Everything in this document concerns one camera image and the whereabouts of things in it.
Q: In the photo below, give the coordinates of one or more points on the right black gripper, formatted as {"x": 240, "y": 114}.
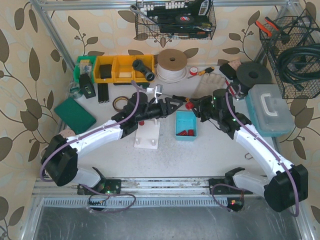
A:
{"x": 198, "y": 106}

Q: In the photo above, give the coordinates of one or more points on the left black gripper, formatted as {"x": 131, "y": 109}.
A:
{"x": 160, "y": 108}

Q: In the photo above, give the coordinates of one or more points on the beige work glove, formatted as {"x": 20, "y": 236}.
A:
{"x": 208, "y": 84}

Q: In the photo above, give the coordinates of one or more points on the brown tape roll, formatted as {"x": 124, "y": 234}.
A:
{"x": 119, "y": 103}

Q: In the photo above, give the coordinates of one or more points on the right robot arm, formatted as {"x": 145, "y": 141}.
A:
{"x": 283, "y": 185}

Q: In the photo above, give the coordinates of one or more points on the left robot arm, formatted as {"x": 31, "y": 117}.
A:
{"x": 62, "y": 156}

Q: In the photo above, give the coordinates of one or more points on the teal spring tray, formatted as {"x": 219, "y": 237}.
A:
{"x": 185, "y": 120}

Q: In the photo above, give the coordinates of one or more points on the red spring in tray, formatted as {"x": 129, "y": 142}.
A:
{"x": 189, "y": 133}

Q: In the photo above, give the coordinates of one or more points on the long black screwdriver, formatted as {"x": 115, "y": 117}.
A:
{"x": 177, "y": 97}

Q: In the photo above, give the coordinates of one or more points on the red white tape roll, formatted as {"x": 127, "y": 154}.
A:
{"x": 193, "y": 71}

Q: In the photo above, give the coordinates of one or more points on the black pipe fitting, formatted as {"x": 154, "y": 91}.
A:
{"x": 139, "y": 66}

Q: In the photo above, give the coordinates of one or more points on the yellow black screwdriver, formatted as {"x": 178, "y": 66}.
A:
{"x": 200, "y": 73}

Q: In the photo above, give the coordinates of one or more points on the yellow bin right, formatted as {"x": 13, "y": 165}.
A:
{"x": 149, "y": 61}

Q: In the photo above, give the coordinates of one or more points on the yellow bin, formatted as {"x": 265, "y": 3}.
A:
{"x": 104, "y": 59}
{"x": 122, "y": 69}
{"x": 149, "y": 61}

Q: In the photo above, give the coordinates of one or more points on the black box with sponge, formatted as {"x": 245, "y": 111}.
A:
{"x": 229, "y": 69}

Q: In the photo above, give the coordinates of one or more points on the yellow bin middle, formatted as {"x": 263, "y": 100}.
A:
{"x": 122, "y": 69}

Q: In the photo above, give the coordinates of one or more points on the clear teal toolbox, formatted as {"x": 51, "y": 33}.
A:
{"x": 268, "y": 111}

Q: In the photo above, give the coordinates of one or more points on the yellow bin left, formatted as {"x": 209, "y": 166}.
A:
{"x": 104, "y": 59}

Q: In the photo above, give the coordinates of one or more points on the black box in bin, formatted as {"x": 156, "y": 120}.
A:
{"x": 105, "y": 71}

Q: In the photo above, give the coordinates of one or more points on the black tape roll in basket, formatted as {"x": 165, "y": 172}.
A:
{"x": 184, "y": 19}

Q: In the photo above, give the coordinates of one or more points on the black meter device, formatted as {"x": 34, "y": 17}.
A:
{"x": 86, "y": 86}

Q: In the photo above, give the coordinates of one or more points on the green bin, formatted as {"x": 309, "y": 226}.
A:
{"x": 84, "y": 65}

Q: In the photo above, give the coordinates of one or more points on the green notebook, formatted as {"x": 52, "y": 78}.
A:
{"x": 75, "y": 116}

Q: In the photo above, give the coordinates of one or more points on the glass jar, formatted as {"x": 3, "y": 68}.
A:
{"x": 75, "y": 90}

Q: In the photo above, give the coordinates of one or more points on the orange pliers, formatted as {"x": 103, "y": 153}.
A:
{"x": 269, "y": 23}

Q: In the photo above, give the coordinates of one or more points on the silver wrench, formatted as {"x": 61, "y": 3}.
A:
{"x": 134, "y": 9}

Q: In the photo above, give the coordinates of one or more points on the white cable spool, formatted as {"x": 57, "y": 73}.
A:
{"x": 171, "y": 66}

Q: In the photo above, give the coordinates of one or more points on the red handled hex key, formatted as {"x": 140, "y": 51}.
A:
{"x": 234, "y": 90}

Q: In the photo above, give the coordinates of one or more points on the white peg base plate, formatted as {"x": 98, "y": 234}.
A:
{"x": 147, "y": 135}

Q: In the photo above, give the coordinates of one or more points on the black rail block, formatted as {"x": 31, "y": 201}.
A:
{"x": 103, "y": 93}

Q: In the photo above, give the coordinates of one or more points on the wire basket top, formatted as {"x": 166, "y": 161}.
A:
{"x": 165, "y": 11}

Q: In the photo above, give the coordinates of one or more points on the wire basket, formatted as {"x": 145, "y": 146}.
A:
{"x": 294, "y": 56}
{"x": 165, "y": 11}

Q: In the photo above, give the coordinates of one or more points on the wire basket right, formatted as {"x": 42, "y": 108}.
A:
{"x": 294, "y": 56}

